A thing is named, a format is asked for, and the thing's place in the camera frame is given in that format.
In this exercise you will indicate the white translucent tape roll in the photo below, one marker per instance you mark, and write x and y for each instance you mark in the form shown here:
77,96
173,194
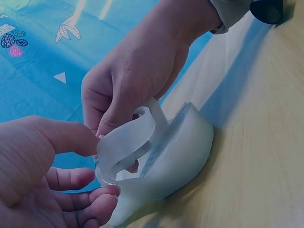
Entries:
180,152

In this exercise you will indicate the person's right hand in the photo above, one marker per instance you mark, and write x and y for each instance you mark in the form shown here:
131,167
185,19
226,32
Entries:
147,59

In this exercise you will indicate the person's right fingers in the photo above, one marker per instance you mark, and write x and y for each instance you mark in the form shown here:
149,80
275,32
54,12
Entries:
102,107

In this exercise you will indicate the person's left hand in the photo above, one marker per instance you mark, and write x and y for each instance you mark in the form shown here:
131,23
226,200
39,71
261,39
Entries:
26,190

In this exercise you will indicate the black wrist band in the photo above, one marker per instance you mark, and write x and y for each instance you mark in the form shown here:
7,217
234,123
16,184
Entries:
266,10

